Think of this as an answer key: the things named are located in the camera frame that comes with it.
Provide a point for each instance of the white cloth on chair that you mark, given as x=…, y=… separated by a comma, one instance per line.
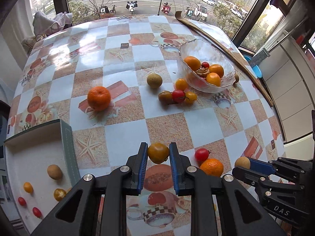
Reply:
x=43, y=25

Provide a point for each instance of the yellow cherry tomato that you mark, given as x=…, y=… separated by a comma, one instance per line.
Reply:
x=28, y=187
x=158, y=153

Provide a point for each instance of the red cherry tomato tray middle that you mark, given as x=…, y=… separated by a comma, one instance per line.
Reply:
x=37, y=213

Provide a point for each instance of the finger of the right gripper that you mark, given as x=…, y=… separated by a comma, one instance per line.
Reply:
x=253, y=176
x=265, y=167

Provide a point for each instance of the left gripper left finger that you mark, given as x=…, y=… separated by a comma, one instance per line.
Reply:
x=98, y=204

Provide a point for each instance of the brown longan in tray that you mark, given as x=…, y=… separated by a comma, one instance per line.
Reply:
x=54, y=172

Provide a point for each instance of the red tomato in cluster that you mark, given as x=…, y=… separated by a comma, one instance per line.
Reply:
x=178, y=96

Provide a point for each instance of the large orange mandarin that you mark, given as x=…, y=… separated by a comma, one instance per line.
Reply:
x=99, y=98

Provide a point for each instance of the yellow tomato cluster right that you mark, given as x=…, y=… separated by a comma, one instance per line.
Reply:
x=190, y=97

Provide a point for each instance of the yellow cherry tomato in tray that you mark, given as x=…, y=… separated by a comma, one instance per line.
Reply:
x=28, y=187

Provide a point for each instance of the orange in bowl right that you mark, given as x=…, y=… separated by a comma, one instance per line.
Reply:
x=218, y=69

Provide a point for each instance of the red tomato in bowl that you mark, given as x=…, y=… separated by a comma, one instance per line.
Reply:
x=205, y=64

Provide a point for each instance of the orange in bowl front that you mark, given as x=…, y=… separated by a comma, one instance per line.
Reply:
x=214, y=79

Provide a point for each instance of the red cherry tomato near orange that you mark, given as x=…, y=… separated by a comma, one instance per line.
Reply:
x=201, y=155

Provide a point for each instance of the red cherry tomato tray left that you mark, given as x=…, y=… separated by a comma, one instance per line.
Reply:
x=22, y=201

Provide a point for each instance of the wooden curved strip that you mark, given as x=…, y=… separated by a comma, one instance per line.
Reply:
x=238, y=62

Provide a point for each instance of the yellow tomato cluster top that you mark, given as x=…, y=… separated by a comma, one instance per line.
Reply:
x=181, y=84

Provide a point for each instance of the white foam tray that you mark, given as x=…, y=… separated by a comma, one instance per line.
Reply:
x=27, y=156

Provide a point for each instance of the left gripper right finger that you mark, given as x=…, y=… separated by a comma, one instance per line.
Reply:
x=220, y=205

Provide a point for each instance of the red cherry tomato tray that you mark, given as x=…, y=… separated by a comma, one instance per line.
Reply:
x=22, y=201
x=37, y=213

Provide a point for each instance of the brown longan behind bowl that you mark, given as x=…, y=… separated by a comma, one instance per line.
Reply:
x=236, y=76

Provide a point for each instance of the dark yellow tomato cluster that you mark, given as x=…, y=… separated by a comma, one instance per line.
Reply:
x=165, y=97

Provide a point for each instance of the brown longan tray edge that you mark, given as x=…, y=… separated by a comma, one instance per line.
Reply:
x=59, y=194

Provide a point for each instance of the clear glass bowl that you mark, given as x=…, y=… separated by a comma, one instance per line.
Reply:
x=205, y=52

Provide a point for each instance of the small orange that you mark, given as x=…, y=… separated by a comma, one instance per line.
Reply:
x=212, y=167

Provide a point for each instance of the brown longan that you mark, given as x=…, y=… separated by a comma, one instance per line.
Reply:
x=243, y=162
x=236, y=76
x=54, y=172
x=154, y=80

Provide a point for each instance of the small dark square tag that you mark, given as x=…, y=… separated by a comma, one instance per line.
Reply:
x=124, y=45

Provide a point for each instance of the blue plastic basin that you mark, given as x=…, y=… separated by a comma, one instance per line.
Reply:
x=255, y=68

